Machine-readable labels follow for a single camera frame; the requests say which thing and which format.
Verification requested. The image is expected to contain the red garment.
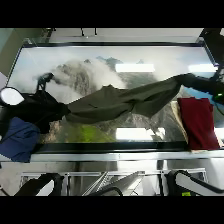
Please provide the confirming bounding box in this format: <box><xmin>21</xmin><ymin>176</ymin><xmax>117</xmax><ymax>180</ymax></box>
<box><xmin>176</xmin><ymin>96</ymin><xmax>221</xmax><ymax>152</ymax></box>

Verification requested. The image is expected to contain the blue garment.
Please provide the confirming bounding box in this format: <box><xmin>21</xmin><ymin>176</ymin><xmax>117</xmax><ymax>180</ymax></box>
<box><xmin>0</xmin><ymin>116</ymin><xmax>42</xmax><ymax>164</ymax></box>

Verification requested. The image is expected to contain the black cable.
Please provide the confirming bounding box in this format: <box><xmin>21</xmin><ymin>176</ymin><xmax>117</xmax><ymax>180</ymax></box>
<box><xmin>88</xmin><ymin>185</ymin><xmax>125</xmax><ymax>197</ymax></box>

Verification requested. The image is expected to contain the silver frame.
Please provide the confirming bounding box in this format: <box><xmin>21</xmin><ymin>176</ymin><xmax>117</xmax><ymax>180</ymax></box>
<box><xmin>0</xmin><ymin>149</ymin><xmax>224</xmax><ymax>197</ymax></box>

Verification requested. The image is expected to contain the olive green shirt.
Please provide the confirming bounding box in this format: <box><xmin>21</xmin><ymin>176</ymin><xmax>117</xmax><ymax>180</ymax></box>
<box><xmin>64</xmin><ymin>75</ymin><xmax>184</xmax><ymax>125</ymax></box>

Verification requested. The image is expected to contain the beige garment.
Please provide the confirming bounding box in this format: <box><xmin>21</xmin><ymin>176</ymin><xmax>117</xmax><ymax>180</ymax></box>
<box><xmin>170</xmin><ymin>100</ymin><xmax>224</xmax><ymax>154</ymax></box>

